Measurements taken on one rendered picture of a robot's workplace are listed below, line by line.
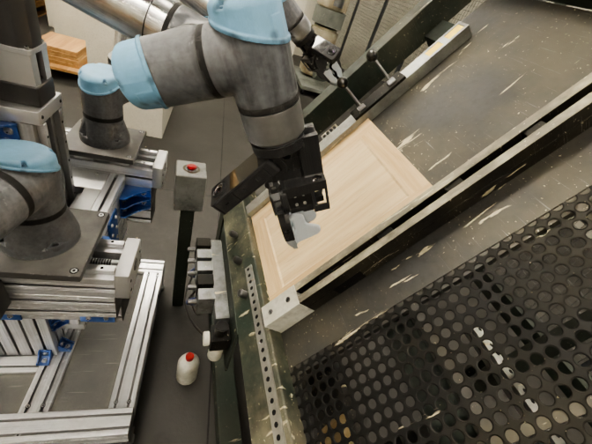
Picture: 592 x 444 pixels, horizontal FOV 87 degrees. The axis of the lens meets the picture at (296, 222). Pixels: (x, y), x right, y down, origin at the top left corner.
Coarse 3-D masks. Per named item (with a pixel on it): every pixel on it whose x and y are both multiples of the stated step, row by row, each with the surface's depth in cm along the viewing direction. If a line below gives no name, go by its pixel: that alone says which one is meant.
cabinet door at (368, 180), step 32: (352, 160) 102; (384, 160) 92; (352, 192) 95; (384, 192) 87; (416, 192) 80; (256, 224) 118; (320, 224) 98; (352, 224) 89; (288, 256) 100; (320, 256) 91
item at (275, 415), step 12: (252, 276) 100; (252, 288) 97; (252, 300) 95; (252, 312) 93; (264, 336) 85; (264, 348) 83; (264, 360) 81; (264, 372) 80; (264, 384) 78; (276, 396) 74; (276, 408) 73; (276, 420) 71; (276, 432) 70
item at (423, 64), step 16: (448, 32) 98; (464, 32) 95; (448, 48) 97; (416, 64) 100; (432, 64) 99; (416, 80) 101; (368, 112) 105; (336, 128) 111; (352, 128) 108; (320, 144) 113; (336, 144) 110; (256, 208) 121
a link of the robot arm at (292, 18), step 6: (282, 0) 86; (288, 0) 87; (294, 0) 89; (288, 6) 88; (294, 6) 89; (288, 12) 89; (294, 12) 89; (300, 12) 91; (288, 18) 90; (294, 18) 90; (300, 18) 91; (288, 24) 91; (294, 24) 91; (288, 30) 93
